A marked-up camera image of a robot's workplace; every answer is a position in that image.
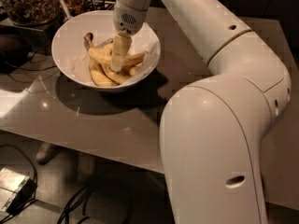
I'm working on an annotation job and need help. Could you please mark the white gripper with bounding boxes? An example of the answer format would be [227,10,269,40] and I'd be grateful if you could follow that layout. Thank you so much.
[110,0,148,72]

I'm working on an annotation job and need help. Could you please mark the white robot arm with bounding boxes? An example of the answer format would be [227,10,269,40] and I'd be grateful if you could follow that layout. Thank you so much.
[113,0,292,224]

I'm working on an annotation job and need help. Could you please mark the top yellow banana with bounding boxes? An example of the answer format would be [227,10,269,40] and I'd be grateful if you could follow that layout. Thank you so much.
[88,46,146,67]

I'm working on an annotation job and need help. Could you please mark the yellow banana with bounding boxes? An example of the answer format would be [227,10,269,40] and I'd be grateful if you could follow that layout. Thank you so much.
[83,33,117,88]
[102,65,130,84]
[88,46,146,67]
[124,52,145,76]

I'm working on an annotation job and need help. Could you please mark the right back yellow banana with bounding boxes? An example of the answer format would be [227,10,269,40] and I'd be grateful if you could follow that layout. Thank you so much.
[124,52,145,76]

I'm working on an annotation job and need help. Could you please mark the middle yellow banana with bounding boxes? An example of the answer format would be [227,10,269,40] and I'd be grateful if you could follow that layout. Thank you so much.
[102,65,130,84]

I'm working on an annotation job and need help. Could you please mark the white bowl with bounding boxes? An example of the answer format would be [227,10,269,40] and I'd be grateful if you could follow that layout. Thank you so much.
[51,10,161,92]

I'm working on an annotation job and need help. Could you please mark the left yellow banana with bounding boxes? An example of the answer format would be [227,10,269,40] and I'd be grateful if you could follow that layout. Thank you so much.
[83,33,117,88]

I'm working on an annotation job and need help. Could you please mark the white paper bowl liner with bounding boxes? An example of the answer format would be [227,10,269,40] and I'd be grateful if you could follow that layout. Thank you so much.
[57,21,161,86]

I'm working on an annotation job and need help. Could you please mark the dark tray with food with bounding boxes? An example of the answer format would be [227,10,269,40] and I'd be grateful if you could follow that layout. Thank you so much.
[64,0,115,16]

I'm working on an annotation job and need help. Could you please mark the white table leg foot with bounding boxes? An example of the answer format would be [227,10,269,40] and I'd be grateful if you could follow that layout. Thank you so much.
[36,143,59,165]

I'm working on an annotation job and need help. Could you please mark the silver box on floor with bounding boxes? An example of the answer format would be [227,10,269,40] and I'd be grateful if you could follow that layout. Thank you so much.
[0,168,32,214]

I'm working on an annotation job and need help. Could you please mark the white utensil handle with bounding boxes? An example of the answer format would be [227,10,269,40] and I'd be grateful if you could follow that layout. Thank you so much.
[58,0,73,22]

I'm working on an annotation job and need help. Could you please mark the black cable on table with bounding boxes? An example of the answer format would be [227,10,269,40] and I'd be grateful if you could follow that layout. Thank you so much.
[3,44,60,93]

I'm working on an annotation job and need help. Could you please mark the black floor cables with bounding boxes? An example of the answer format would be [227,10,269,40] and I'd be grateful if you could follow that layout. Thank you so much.
[0,143,132,224]

